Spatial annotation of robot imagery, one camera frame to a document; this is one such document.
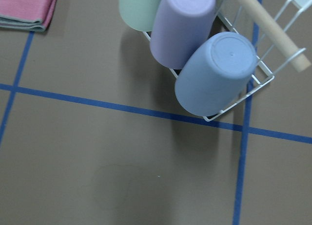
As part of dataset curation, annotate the blue plastic cup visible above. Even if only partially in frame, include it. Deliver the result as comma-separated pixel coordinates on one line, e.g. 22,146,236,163
175,32,257,116

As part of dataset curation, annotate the purple plastic cup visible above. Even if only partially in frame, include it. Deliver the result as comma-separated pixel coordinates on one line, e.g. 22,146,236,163
150,0,216,69

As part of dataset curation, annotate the green plastic cup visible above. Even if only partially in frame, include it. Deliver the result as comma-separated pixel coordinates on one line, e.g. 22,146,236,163
118,0,161,32

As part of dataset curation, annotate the grey folded cloth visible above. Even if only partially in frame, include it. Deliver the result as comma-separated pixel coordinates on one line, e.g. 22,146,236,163
0,17,49,32

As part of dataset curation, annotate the pink folded cloth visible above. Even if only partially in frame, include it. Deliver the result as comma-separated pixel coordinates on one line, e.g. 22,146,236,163
0,0,57,26

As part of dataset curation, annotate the white wire cup rack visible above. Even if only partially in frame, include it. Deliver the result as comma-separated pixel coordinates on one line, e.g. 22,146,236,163
142,0,312,122

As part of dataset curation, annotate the wooden rack handle rod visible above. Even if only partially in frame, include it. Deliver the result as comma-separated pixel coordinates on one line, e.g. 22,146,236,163
237,0,299,59

